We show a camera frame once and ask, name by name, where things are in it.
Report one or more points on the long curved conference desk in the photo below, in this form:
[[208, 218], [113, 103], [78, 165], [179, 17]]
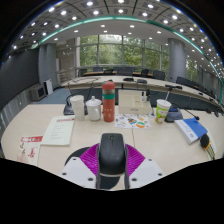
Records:
[[153, 83]]

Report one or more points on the red bottle with green band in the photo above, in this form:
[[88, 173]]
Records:
[[108, 103]]

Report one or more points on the white monitor on floor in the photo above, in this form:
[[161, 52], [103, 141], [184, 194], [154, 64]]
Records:
[[38, 92]]

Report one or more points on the white cardboard box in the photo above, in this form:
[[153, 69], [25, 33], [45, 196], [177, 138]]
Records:
[[135, 106]]

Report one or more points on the pale green booklet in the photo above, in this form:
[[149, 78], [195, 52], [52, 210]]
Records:
[[213, 143]]

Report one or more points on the recessed ceiling lights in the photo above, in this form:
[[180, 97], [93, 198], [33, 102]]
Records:
[[133, 26]]

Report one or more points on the red and white brochure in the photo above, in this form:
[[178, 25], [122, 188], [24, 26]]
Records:
[[30, 150]]

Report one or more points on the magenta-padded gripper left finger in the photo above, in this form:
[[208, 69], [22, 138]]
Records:
[[78, 171]]

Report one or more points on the row of dark office chairs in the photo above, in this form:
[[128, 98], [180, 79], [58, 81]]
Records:
[[158, 74]]

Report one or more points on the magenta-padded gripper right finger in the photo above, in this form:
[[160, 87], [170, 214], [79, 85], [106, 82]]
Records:
[[145, 171]]

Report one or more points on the stacked white paper cups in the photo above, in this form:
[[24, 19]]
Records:
[[78, 108]]

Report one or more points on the black desk microphone unit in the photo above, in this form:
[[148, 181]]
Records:
[[174, 116], [69, 110]]

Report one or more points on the black computer mouse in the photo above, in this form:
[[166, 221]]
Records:
[[112, 153]]

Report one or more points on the colourful printed leaflet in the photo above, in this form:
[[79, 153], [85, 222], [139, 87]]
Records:
[[132, 121]]

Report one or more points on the printed paper drink cup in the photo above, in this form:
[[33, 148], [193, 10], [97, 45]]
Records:
[[162, 111]]

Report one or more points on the white booklet with red heading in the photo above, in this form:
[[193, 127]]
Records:
[[59, 130]]

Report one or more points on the white lidded mug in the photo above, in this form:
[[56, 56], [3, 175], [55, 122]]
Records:
[[94, 110]]

